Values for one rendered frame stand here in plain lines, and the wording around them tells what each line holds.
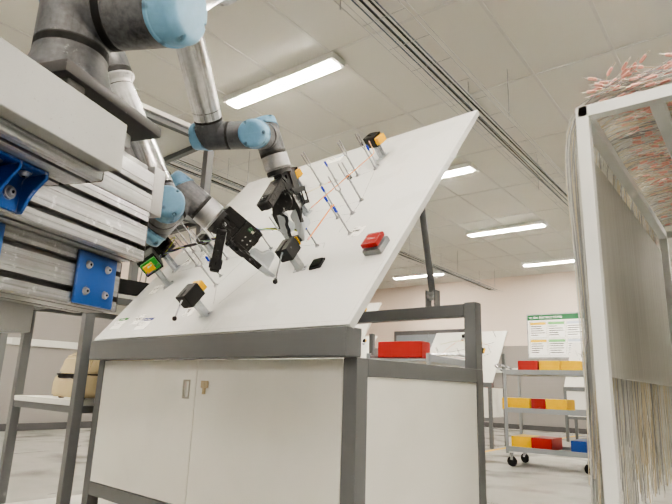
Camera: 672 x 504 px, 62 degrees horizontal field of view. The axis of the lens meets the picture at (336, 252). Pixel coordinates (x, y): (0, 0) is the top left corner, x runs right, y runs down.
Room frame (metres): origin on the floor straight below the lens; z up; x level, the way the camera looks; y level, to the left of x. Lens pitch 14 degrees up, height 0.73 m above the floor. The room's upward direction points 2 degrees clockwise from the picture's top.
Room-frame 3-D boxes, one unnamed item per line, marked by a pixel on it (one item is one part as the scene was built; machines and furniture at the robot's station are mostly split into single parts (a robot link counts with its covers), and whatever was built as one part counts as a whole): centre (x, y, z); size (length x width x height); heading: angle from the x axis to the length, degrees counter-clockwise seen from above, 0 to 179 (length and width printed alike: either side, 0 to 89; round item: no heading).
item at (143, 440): (1.83, 0.59, 0.60); 0.55 x 0.02 x 0.39; 49
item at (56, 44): (0.82, 0.45, 1.21); 0.15 x 0.15 x 0.10
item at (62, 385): (2.28, 0.91, 0.76); 0.30 x 0.21 x 0.20; 142
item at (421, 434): (1.87, 0.18, 0.60); 1.17 x 0.58 x 0.40; 49
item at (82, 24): (0.82, 0.44, 1.33); 0.13 x 0.12 x 0.14; 80
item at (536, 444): (6.11, -2.28, 0.54); 0.99 x 0.50 x 1.08; 54
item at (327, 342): (1.63, 0.40, 0.83); 1.18 x 0.05 x 0.06; 49
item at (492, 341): (8.52, -1.95, 0.83); 1.18 x 0.72 x 1.65; 52
